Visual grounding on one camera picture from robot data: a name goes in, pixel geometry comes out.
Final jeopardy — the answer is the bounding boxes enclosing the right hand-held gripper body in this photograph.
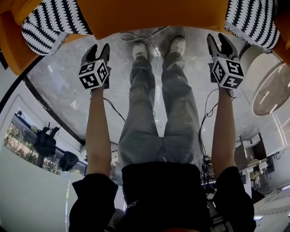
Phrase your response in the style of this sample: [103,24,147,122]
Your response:
[208,56,245,90]

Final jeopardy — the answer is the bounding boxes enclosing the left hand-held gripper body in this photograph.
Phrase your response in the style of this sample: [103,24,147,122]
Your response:
[78,58,111,90]

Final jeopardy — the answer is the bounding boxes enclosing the black white striped cushion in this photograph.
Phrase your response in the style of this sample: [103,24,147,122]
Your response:
[224,0,280,54]
[21,0,92,56]

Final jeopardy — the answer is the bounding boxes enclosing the person's left forearm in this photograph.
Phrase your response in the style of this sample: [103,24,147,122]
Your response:
[86,87,112,175]

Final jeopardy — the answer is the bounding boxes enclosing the person's right forearm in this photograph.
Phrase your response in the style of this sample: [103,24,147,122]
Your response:
[211,87,238,180]

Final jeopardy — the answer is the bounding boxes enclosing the person's left white shoe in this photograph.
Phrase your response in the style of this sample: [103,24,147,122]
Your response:
[132,41,148,61]

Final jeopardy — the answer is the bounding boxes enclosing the person's white shoe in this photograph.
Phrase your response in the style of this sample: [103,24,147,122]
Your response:
[132,41,148,61]
[166,36,187,55]

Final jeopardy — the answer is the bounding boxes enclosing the person's right white shoe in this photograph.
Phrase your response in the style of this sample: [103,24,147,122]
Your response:
[166,36,187,55]

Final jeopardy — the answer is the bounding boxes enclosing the orange sofa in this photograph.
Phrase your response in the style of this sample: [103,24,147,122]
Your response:
[0,0,290,77]

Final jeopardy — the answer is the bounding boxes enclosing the grey jeans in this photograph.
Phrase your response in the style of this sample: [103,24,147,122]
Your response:
[117,51,203,167]

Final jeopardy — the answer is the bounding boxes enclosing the black backpack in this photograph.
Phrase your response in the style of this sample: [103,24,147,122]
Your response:
[33,126,60,157]

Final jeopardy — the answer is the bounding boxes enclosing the black bag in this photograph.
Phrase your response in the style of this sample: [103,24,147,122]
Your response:
[58,151,80,172]

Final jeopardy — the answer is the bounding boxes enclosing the black shirt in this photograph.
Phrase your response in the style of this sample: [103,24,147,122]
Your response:
[68,162,257,232]

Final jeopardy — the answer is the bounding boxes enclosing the black cable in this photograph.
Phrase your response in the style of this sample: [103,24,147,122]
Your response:
[102,97,126,123]
[198,88,237,160]

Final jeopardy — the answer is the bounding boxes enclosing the white cable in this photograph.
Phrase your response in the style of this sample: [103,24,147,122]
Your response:
[119,25,173,127]

